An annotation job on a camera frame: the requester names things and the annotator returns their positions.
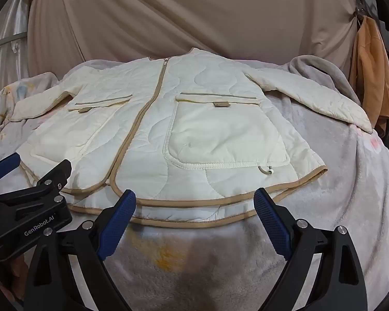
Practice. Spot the silver curtain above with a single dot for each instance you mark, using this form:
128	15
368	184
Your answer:
6	61

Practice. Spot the person's left hand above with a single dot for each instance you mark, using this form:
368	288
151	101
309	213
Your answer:
17	270

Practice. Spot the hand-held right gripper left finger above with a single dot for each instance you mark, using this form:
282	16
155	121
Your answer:
116	225

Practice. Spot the grey floral blanket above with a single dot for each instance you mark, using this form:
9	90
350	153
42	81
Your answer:
343	184

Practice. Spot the orange hanging garment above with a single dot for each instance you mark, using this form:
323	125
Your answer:
371	71

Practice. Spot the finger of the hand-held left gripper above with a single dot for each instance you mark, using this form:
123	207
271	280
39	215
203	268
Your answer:
6	166
53	175

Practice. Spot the white quilted jacket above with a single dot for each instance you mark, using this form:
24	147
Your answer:
194	129

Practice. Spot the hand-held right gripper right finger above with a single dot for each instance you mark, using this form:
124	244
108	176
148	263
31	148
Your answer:
274	225

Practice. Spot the beige hanging cloth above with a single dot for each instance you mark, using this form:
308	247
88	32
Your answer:
181	16

